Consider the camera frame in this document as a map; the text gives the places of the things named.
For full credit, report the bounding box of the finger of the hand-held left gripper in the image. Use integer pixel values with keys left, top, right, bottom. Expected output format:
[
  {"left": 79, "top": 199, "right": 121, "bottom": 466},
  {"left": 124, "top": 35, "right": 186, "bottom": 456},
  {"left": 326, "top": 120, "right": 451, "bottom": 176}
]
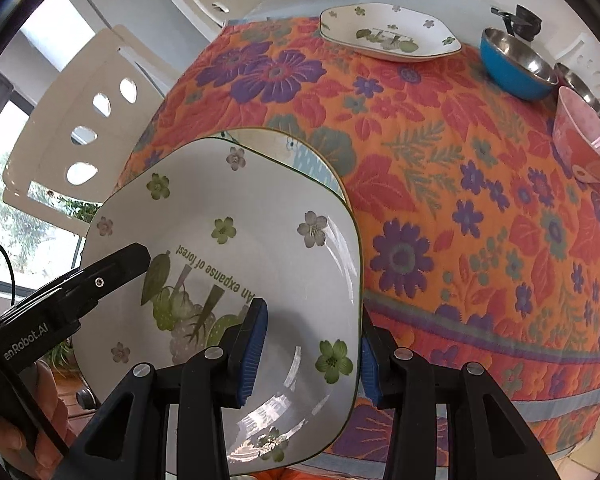
[{"left": 57, "top": 242, "right": 152, "bottom": 322}]

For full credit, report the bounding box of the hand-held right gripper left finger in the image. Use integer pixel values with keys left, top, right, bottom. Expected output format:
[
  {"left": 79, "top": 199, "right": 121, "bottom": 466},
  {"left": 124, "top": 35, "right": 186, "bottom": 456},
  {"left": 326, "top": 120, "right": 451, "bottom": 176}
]
[{"left": 55, "top": 297, "right": 270, "bottom": 480}]

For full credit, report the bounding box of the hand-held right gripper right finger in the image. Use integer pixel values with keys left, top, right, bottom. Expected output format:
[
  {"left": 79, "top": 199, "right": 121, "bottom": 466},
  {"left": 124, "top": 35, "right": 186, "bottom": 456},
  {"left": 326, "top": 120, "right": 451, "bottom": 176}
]
[{"left": 360, "top": 305, "right": 551, "bottom": 480}]

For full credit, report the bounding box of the white floral square plate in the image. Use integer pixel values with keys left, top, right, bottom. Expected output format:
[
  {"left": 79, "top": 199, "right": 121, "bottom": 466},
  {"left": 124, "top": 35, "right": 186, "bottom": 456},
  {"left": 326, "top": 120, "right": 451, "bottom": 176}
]
[
  {"left": 71, "top": 137, "right": 363, "bottom": 478},
  {"left": 320, "top": 4, "right": 462, "bottom": 63},
  {"left": 212, "top": 127, "right": 353, "bottom": 211}
]

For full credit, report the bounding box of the pink patterned bowl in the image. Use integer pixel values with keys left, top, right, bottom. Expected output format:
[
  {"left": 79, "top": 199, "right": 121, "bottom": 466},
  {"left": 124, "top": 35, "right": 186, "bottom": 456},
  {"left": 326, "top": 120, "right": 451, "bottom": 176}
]
[{"left": 551, "top": 86, "right": 600, "bottom": 184}]

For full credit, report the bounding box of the blue steel bowl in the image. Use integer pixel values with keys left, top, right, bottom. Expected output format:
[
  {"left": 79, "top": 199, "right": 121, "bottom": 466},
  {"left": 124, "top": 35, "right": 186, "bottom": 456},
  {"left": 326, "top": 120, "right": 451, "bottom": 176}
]
[{"left": 480, "top": 27, "right": 560, "bottom": 102}]

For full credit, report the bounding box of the person's left hand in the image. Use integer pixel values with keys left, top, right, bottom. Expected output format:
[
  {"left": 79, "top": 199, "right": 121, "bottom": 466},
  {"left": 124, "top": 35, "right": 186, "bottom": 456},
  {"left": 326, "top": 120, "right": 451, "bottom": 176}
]
[{"left": 0, "top": 360, "right": 77, "bottom": 480}]

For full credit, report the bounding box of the green plant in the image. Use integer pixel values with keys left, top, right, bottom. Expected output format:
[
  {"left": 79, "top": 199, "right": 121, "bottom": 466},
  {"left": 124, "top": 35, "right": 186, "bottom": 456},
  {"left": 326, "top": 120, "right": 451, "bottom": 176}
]
[{"left": 40, "top": 197, "right": 103, "bottom": 376}]

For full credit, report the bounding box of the orange floral tablecloth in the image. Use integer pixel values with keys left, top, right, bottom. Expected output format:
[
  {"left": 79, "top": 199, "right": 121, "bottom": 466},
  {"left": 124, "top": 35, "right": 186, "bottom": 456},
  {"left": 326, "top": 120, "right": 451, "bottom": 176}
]
[{"left": 112, "top": 15, "right": 600, "bottom": 480}]

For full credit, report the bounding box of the black cable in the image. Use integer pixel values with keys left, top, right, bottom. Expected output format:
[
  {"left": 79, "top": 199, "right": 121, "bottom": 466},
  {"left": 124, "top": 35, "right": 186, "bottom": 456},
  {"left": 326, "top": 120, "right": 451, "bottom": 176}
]
[{"left": 0, "top": 240, "right": 17, "bottom": 306}]

